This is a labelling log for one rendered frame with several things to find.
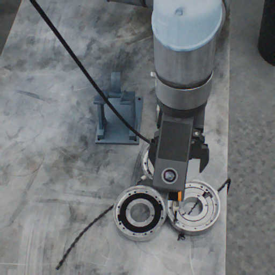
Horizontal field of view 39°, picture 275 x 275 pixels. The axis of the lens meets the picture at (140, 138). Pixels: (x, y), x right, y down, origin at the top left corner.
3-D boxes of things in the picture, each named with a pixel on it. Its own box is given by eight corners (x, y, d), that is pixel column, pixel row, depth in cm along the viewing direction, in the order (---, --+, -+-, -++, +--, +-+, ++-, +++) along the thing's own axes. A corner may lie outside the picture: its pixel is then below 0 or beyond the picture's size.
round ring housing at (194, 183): (186, 247, 76) (187, 241, 73) (156, 204, 81) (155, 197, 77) (229, 217, 78) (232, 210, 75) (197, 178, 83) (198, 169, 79)
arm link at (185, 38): (233, -26, 44) (215, 20, 39) (222, 51, 52) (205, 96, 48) (165, -36, 46) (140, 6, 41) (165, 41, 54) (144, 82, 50)
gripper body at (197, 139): (204, 122, 66) (211, 69, 57) (202, 164, 61) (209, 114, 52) (160, 118, 67) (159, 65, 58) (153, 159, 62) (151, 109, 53)
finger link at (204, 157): (210, 166, 66) (208, 133, 59) (209, 174, 65) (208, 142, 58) (181, 165, 67) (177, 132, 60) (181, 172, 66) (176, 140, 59)
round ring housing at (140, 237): (121, 248, 77) (118, 243, 73) (111, 200, 82) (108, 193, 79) (173, 234, 77) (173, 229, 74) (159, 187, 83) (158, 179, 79)
